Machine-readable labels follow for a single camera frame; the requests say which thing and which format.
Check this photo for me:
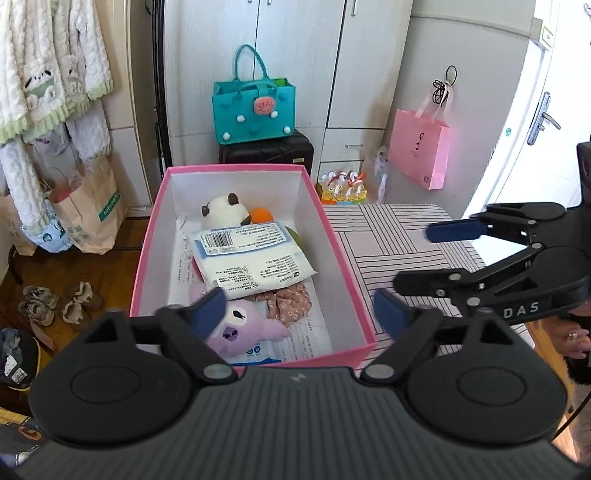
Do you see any wall light switch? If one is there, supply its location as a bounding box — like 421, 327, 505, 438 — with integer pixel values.
539, 25, 554, 50

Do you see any colourful milk bottle pack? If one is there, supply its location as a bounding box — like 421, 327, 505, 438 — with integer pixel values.
315, 171, 368, 205

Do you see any person right hand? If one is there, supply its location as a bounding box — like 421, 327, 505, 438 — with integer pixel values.
552, 318, 590, 359

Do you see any beige slippers pair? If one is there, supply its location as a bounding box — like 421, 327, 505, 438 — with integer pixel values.
57, 281, 104, 330

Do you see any blue wet wipes pack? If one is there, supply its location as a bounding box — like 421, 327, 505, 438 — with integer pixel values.
230, 340, 283, 366

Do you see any floral pink cloth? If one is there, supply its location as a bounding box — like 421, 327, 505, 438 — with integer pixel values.
247, 282, 312, 327

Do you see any orange sponge egg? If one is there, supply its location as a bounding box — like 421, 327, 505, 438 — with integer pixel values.
249, 207, 274, 224

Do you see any white fluffy robe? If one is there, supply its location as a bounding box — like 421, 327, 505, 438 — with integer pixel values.
1, 1, 113, 235

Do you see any pink paper bag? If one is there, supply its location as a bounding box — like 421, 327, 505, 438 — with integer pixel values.
388, 81, 454, 190

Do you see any silver door handle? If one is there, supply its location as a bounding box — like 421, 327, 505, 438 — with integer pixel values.
526, 92, 561, 146

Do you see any green sponge egg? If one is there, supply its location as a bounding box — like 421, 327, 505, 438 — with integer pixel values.
284, 226, 304, 250

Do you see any white door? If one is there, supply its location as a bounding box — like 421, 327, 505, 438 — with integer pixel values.
464, 1, 590, 216

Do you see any purple plush toy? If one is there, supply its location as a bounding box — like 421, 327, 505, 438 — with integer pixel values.
186, 283, 290, 357

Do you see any striped table cloth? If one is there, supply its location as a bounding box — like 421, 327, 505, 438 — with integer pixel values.
321, 203, 537, 370

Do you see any pink storage box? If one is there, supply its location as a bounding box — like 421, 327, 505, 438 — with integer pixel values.
130, 164, 376, 367

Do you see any black suitcase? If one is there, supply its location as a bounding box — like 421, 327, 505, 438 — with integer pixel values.
218, 131, 315, 175

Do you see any brown paper bag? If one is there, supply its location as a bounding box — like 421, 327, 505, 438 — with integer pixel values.
49, 156, 125, 255

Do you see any white round plush toy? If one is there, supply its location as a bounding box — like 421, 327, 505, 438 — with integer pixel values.
201, 192, 252, 230

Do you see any teal felt handbag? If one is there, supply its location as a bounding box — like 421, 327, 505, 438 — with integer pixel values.
211, 44, 297, 145

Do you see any white wipes pack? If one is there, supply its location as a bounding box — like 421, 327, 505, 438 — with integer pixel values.
186, 222, 315, 300

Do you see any grey three-door wardrobe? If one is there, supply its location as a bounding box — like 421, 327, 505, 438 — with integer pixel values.
154, 0, 413, 178

